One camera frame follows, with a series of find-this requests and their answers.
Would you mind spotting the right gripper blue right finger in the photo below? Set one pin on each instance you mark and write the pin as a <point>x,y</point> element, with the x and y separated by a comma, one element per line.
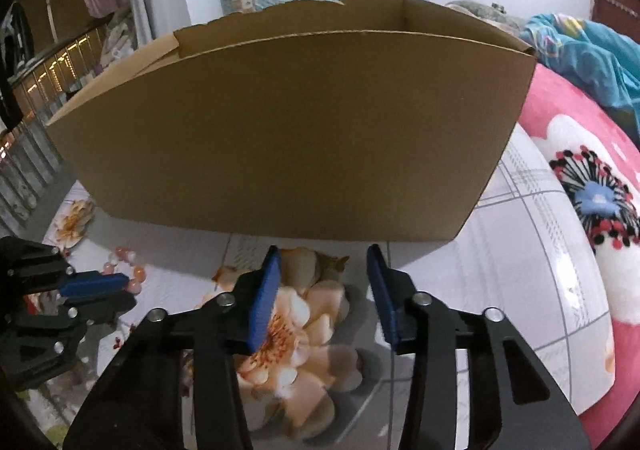
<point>419,324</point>

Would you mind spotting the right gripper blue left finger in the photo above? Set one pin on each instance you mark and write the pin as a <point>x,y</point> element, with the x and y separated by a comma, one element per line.
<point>232,323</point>

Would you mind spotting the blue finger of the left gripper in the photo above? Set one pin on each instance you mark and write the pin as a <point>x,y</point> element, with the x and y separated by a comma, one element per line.
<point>100,309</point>
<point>93,283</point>

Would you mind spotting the white floral bed sheet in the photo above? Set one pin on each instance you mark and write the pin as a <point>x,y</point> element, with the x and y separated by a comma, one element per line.
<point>325,377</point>

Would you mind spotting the brown cardboard box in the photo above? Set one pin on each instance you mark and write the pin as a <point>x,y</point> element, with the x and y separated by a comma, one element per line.
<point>358,120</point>

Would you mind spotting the wooden wardrobe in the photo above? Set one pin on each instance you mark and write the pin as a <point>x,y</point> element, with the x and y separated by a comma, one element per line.
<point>30,30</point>

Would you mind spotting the pink floral blanket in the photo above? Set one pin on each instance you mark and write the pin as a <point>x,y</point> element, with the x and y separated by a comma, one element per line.
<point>597,166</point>

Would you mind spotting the blue patterned quilt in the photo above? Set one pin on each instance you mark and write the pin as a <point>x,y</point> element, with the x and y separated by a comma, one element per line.
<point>599,61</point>

